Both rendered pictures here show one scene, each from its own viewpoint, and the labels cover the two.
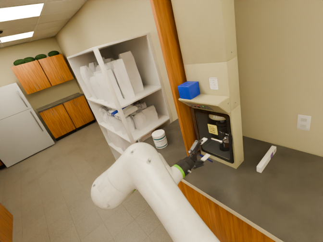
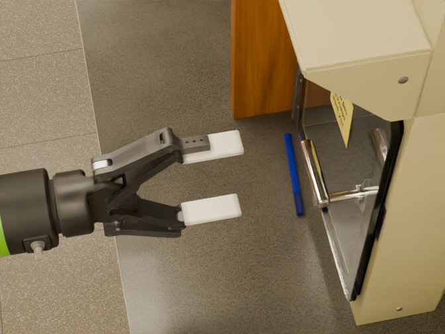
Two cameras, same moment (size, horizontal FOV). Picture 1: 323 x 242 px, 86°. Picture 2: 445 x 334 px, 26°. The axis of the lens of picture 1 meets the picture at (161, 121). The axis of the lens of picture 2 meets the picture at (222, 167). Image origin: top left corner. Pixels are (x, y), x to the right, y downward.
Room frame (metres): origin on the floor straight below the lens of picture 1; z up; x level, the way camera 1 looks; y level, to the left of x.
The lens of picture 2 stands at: (0.36, -0.45, 2.14)
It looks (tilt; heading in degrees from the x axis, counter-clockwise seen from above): 57 degrees down; 21
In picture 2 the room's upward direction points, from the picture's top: straight up
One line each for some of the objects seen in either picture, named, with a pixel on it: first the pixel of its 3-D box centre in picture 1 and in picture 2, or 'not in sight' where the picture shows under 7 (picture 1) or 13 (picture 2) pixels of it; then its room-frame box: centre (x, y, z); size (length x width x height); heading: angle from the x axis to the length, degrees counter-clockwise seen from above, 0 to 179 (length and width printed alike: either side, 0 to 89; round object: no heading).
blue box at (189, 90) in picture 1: (189, 90); not in sight; (1.11, -0.23, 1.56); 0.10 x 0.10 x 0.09; 33
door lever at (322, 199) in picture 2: (218, 139); (328, 172); (0.98, -0.34, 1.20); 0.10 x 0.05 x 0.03; 32
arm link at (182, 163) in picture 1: (183, 168); (32, 213); (0.81, -0.04, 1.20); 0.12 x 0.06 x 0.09; 33
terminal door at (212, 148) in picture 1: (212, 135); (336, 123); (1.06, -0.33, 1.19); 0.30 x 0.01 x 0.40; 32
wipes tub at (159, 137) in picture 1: (159, 139); not in sight; (1.51, 0.07, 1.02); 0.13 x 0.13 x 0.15
